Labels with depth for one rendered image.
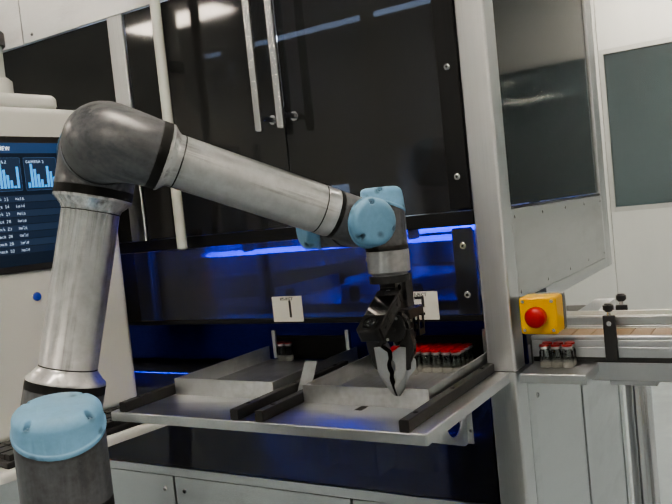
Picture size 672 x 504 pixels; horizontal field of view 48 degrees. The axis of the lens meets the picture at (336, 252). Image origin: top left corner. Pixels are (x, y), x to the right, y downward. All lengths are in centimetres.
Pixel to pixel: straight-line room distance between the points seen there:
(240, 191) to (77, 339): 32
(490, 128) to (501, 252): 24
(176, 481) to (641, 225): 464
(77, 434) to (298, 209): 42
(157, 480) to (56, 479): 116
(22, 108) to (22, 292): 43
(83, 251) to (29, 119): 80
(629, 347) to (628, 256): 457
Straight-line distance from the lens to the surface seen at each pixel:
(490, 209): 152
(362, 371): 164
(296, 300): 175
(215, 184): 106
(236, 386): 156
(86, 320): 116
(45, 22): 233
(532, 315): 148
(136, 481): 224
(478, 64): 154
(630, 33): 620
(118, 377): 200
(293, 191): 108
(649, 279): 615
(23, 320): 186
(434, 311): 158
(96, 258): 115
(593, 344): 161
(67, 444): 103
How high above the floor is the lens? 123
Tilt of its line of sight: 3 degrees down
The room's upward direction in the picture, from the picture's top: 6 degrees counter-clockwise
